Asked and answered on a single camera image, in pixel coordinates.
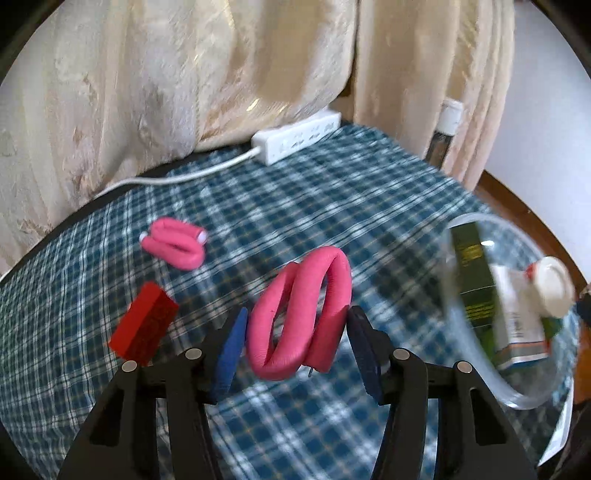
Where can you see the dark bottle with white cap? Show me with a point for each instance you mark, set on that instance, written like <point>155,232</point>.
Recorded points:
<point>450,113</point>

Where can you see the pink foam hair curler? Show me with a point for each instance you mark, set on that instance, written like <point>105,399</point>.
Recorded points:
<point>175,251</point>
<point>295,295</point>

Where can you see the red box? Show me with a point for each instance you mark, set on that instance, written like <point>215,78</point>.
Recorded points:
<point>143,323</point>

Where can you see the cream patterned curtain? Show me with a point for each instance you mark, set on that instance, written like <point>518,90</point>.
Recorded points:
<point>184,69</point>

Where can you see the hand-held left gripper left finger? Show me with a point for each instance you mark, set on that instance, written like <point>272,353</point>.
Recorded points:
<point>231,350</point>

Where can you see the dark green gold-printed box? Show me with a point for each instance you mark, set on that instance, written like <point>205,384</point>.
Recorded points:
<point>475,286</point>

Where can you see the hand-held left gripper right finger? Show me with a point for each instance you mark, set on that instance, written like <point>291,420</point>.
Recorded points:
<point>364,350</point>

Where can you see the white power strip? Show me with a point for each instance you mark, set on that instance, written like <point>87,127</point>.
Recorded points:
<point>295,136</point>

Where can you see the blue plaid cloth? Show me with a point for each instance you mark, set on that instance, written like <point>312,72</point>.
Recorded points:
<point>323,207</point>

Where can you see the white-capped bottle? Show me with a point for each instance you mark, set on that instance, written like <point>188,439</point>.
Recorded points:
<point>554,286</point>

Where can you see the clear bowl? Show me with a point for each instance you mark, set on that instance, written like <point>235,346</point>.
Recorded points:
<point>521,399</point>

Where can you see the white medicine box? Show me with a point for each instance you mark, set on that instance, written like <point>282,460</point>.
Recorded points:
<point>517,323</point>

